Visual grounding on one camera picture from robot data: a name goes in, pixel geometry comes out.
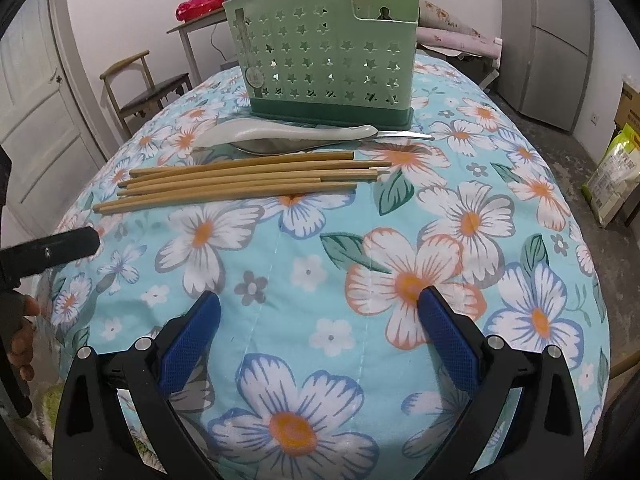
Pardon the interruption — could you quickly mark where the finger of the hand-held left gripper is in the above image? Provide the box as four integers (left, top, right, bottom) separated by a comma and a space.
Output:
0, 146, 13, 212
0, 226, 101, 282

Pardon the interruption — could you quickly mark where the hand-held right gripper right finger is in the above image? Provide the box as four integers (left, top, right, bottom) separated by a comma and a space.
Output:
417, 285, 586, 480

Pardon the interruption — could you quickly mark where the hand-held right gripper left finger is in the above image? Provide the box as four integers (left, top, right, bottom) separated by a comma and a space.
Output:
51, 290, 222, 480

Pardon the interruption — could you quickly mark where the metal ladle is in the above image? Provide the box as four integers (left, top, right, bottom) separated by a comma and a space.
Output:
231, 129, 437, 155

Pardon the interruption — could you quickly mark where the green star-cutout utensil basket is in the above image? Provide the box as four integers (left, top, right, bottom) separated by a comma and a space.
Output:
222, 0, 420, 130

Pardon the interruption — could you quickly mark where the person's left hand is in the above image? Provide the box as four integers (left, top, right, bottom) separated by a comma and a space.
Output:
7, 294, 42, 382

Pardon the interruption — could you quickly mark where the floral blue blanket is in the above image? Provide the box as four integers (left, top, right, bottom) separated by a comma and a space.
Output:
50, 52, 612, 480

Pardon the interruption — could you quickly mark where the wooden chair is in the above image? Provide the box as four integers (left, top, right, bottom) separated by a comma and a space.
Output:
100, 50, 194, 133

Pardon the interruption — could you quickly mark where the rice bag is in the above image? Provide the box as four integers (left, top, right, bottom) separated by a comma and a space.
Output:
581, 125, 640, 229

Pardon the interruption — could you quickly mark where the small side table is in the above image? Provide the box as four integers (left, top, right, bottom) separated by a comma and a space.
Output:
167, 10, 241, 72

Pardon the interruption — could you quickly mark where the red plastic bag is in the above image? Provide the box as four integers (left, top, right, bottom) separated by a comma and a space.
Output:
176, 0, 224, 22

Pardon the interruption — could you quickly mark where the cardboard box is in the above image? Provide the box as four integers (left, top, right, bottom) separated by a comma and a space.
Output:
614, 79, 640, 133

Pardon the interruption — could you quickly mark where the pink fabric roll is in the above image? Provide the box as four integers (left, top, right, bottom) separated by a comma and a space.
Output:
417, 26, 502, 57

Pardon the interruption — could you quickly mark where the grey refrigerator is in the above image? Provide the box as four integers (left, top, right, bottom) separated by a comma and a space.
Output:
499, 0, 597, 134

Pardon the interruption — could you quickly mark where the beige floral fabric roll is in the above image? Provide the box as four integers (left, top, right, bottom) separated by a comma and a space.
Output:
417, 0, 482, 37

